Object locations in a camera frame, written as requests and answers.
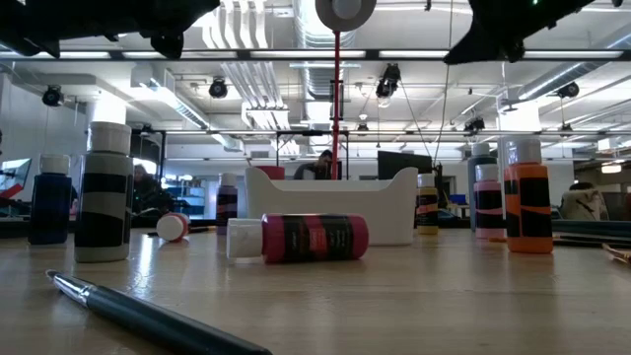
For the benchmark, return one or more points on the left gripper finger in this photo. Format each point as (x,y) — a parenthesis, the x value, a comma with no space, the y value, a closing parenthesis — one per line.
(189,20)
(192,5)

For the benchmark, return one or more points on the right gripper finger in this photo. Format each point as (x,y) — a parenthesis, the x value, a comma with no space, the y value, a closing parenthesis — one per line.
(480,48)
(478,29)

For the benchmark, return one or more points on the large navy paint bottle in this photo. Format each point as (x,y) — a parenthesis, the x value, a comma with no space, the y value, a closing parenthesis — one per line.
(480,159)

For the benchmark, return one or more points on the small pink paint bottle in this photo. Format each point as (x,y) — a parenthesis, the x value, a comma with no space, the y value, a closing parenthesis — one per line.
(488,202)

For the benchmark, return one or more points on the small orange paint bottle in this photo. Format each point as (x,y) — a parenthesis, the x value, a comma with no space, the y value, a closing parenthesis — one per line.
(528,197)

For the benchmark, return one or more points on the small yellow paint bottle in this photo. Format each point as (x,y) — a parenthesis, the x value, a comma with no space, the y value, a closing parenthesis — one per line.
(427,207)

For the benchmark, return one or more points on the small purple paint bottle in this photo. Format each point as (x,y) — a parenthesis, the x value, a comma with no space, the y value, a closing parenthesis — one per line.
(227,202)

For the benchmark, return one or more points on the small blue paint bottle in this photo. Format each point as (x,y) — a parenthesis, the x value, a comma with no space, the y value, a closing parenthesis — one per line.
(49,207)

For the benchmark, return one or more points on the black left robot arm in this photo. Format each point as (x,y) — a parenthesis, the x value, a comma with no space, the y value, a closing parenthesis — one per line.
(24,20)

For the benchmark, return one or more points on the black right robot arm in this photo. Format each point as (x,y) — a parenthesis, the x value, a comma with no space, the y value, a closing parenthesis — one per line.
(572,5)

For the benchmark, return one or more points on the small grey paint bottle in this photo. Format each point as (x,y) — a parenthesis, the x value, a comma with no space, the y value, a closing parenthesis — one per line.
(103,197)

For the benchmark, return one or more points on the small red paint bottle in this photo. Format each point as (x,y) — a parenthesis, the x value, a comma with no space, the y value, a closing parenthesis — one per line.
(171,228)

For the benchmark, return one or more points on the small magenta paint bottle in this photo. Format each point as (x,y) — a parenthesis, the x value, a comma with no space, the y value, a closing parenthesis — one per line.
(315,239)

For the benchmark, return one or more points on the black ceiling spotlight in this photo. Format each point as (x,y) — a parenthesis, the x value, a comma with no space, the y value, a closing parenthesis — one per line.
(389,81)
(474,125)
(569,90)
(51,96)
(218,89)

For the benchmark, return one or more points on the black overhead rig beam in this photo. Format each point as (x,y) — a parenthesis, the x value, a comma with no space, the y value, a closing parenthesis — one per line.
(372,54)

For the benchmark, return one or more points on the black monitor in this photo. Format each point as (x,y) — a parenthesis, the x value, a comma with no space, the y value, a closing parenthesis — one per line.
(404,165)

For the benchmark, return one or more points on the red plastic cup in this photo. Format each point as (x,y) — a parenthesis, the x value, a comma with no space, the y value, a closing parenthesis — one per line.
(271,172)

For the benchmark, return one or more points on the person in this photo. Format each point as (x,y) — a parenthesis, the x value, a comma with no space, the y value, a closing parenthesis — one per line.
(320,165)
(148,192)
(584,204)

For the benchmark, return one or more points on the lit computer monitor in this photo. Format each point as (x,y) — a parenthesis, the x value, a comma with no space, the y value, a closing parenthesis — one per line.
(15,175)

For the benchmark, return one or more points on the white plastic bin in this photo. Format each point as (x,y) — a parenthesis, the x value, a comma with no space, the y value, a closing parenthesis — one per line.
(345,212)

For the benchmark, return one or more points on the dark pen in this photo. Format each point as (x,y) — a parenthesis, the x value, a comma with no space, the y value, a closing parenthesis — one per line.
(148,320)

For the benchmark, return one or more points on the black aluminium table frame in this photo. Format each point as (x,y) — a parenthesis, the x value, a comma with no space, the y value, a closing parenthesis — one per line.
(591,228)

